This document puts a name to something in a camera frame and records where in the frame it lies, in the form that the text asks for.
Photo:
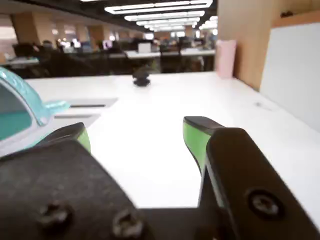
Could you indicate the teal animal-shaped bin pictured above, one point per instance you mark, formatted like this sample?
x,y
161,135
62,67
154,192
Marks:
x,y
25,100

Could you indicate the white partition board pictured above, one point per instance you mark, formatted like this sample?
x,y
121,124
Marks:
x,y
292,75

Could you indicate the black office chair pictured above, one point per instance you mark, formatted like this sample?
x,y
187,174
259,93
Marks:
x,y
170,62

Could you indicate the small black tabletop stand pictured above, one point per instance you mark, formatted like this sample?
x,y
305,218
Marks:
x,y
141,77

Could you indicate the pink box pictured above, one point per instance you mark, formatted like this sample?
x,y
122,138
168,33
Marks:
x,y
225,60

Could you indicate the long white office desk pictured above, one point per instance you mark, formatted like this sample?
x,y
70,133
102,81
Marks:
x,y
195,53

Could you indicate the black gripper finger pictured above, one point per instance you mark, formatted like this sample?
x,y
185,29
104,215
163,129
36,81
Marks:
x,y
245,180
55,185

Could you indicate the rectangular ceiling light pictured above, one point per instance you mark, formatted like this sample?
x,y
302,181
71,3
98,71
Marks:
x,y
130,9

